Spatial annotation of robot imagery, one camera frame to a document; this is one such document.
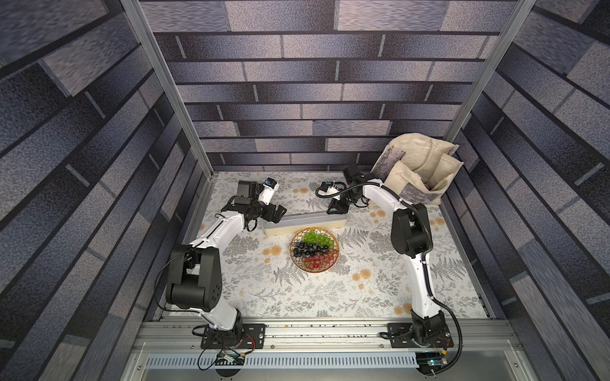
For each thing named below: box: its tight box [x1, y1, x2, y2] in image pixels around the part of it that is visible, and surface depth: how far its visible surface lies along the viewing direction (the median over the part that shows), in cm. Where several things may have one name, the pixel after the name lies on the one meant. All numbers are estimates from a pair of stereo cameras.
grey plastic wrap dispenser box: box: [264, 212, 348, 236], surface depth 98 cm
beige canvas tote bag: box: [370, 132, 464, 205], surface depth 96 cm
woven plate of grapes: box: [289, 226, 340, 274], surface depth 91 cm
